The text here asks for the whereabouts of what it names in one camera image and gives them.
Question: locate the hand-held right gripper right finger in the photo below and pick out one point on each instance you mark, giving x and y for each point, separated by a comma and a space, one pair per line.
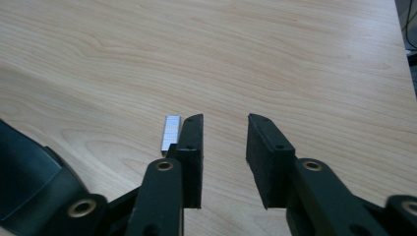
272, 177

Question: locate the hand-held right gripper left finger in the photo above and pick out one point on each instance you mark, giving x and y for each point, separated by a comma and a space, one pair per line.
191, 170

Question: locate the silver staple strip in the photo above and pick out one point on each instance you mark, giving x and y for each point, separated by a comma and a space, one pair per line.
170, 131

